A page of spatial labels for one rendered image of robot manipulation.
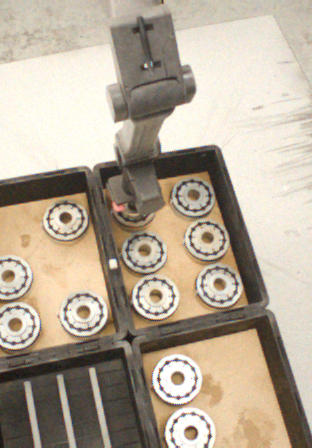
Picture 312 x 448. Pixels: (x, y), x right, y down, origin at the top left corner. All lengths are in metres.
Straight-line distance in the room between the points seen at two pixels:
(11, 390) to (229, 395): 0.45
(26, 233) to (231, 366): 0.54
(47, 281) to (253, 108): 0.80
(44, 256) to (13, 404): 0.33
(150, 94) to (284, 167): 0.97
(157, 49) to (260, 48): 1.19
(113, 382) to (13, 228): 0.42
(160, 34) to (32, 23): 2.17
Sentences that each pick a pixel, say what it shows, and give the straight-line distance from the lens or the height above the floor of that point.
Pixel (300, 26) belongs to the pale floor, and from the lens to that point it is 3.04.
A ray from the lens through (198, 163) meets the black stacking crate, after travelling 1.42.
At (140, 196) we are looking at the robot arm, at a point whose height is 1.08.
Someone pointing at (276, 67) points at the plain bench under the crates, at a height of 0.70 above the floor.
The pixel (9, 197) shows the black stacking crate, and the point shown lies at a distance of 1.38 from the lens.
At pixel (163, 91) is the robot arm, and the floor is 1.49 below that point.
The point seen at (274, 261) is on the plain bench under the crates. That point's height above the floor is 0.70.
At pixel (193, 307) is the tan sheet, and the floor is 0.83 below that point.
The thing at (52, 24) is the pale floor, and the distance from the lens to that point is 2.87.
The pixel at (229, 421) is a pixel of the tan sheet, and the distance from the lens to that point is 1.29.
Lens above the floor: 2.08
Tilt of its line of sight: 65 degrees down
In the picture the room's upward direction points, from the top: 11 degrees clockwise
